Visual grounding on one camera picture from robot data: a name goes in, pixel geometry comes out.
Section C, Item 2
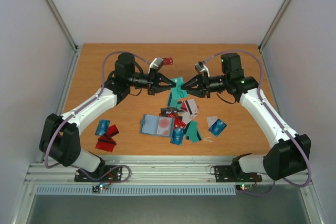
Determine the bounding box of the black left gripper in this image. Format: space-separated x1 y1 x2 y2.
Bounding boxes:
128 68 176 94

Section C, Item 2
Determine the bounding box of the red card black stripe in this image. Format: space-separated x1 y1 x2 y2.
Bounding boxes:
158 118 171 129

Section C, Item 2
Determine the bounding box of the teal leather card holder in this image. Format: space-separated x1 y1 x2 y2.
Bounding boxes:
140 114 174 137

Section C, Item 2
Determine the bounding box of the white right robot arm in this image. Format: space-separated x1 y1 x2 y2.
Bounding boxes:
182 51 312 188

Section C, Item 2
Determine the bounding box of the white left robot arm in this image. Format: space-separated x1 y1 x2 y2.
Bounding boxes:
39 51 176 181

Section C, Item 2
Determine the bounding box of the white card black stripe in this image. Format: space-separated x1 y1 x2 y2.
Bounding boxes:
181 99 199 114

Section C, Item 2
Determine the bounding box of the red card far table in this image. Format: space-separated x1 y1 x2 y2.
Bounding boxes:
163 58 174 66

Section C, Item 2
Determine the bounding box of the blue card right side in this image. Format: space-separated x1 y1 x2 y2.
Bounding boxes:
208 119 227 137

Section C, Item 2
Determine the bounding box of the teal card black stripe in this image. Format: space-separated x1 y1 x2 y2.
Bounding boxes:
185 121 203 143

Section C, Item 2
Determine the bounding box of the blue card centre bottom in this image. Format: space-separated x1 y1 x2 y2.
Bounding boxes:
170 127 184 146

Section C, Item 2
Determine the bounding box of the red card left upper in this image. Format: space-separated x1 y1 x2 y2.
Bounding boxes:
98 125 119 141

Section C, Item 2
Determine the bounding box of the blue card left group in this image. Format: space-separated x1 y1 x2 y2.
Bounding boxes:
95 119 110 136

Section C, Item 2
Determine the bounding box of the red card left lower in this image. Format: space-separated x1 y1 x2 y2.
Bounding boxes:
95 134 117 152

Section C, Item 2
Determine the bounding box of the right controller board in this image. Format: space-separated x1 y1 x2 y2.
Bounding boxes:
236 184 256 191

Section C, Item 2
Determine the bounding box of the controller board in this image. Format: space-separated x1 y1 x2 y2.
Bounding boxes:
91 184 109 194
236 184 256 191

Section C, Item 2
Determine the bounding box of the left controller board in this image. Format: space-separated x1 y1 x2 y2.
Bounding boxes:
91 184 109 194

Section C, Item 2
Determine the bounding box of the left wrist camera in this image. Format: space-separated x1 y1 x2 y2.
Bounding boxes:
149 57 164 72

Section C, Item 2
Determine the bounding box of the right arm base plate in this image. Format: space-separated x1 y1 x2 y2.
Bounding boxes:
211 165 262 183

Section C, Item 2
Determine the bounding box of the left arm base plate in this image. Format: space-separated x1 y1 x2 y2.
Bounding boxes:
74 165 123 183

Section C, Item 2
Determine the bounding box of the grey slotted cable duct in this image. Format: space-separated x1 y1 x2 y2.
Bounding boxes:
35 185 236 196

